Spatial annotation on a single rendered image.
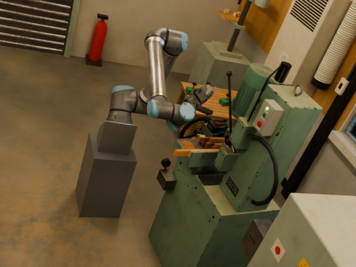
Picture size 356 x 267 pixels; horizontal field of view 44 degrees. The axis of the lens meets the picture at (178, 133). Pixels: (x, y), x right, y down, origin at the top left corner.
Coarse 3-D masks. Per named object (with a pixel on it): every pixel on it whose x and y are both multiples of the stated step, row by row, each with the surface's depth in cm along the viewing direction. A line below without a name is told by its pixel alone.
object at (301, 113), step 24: (264, 96) 227; (288, 96) 219; (288, 120) 215; (312, 120) 223; (288, 144) 227; (240, 168) 245; (264, 168) 231; (288, 168) 241; (240, 192) 244; (264, 192) 245
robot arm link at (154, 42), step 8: (152, 32) 248; (160, 32) 249; (152, 40) 246; (160, 40) 247; (152, 48) 242; (160, 48) 244; (152, 56) 238; (160, 56) 239; (152, 64) 235; (160, 64) 235; (152, 72) 232; (160, 72) 231; (152, 80) 228; (160, 80) 228; (152, 88) 225; (160, 88) 224; (152, 96) 222; (160, 96) 220; (152, 104) 215; (160, 104) 216; (168, 104) 219; (152, 112) 216; (160, 112) 216; (168, 112) 217
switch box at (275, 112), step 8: (264, 104) 218; (272, 104) 215; (264, 112) 218; (272, 112) 213; (280, 112) 214; (256, 120) 223; (264, 120) 218; (272, 120) 215; (256, 128) 223; (264, 128) 218; (272, 128) 219
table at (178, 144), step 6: (174, 144) 275; (180, 144) 269; (198, 144) 275; (180, 156) 268; (186, 156) 261; (186, 162) 261; (192, 162) 260; (198, 162) 262; (204, 162) 265; (210, 162) 267
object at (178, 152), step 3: (177, 150) 255; (180, 150) 256; (183, 150) 257; (186, 150) 258; (189, 150) 259; (174, 153) 256; (177, 153) 256; (180, 153) 257; (183, 153) 258; (186, 153) 259
